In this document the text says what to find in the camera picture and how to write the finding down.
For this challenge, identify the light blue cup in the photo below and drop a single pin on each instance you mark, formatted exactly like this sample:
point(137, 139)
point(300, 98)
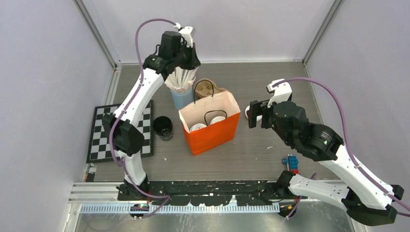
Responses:
point(182, 99)

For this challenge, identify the stack of white lids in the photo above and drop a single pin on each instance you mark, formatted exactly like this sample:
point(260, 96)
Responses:
point(246, 114)

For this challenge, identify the white wooden stir sticks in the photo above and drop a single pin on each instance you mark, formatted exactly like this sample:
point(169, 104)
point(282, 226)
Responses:
point(181, 79)

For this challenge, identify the black white chessboard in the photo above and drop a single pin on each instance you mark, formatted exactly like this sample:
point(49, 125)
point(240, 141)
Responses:
point(99, 149)

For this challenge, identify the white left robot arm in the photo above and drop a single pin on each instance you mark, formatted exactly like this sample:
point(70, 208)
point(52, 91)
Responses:
point(124, 138)

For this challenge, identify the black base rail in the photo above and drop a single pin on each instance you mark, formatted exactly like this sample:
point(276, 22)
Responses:
point(207, 193)

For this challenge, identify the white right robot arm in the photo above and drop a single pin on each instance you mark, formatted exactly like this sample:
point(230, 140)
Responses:
point(363, 196)

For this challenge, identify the orange paper bag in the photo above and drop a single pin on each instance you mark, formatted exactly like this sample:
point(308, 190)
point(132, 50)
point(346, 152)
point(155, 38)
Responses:
point(203, 111)

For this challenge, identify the brown cardboard cup carrier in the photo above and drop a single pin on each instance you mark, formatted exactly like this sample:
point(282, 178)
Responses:
point(206, 87)

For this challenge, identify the blue toy block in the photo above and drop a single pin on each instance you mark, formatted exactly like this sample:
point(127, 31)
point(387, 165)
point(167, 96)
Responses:
point(291, 163)

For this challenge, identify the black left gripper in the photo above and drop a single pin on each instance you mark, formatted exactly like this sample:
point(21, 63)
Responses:
point(194, 61)

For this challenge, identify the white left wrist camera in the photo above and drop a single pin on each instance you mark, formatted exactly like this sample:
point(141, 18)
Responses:
point(186, 33)

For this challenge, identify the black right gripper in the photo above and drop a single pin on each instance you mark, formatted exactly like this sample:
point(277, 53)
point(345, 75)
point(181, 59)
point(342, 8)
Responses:
point(256, 108)

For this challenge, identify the white coffee cup lid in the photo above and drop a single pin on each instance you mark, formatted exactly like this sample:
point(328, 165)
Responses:
point(197, 126)

